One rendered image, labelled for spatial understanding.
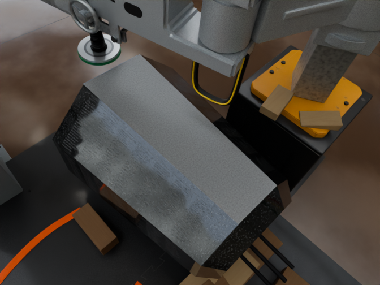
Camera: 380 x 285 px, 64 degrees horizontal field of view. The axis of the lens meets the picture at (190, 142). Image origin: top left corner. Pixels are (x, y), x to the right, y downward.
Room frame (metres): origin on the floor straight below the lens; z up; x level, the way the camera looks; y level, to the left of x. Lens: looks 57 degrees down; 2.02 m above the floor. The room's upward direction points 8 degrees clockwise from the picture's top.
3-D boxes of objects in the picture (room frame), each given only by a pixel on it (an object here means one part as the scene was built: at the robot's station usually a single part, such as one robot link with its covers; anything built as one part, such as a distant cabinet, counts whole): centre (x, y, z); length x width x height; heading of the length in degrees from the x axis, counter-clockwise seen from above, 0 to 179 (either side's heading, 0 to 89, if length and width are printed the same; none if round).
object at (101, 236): (0.53, 0.51, 0.07); 0.30 x 0.12 x 0.12; 51
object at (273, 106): (1.13, -0.43, 0.81); 0.20 x 0.10 x 0.05; 151
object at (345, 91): (1.30, -0.62, 0.76); 0.49 x 0.49 x 0.05; 53
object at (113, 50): (1.22, 0.54, 0.92); 0.21 x 0.21 x 0.01
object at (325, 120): (1.06, -0.65, 0.80); 0.20 x 0.10 x 0.05; 92
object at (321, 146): (1.30, -0.62, 0.37); 0.66 x 0.66 x 0.74; 53
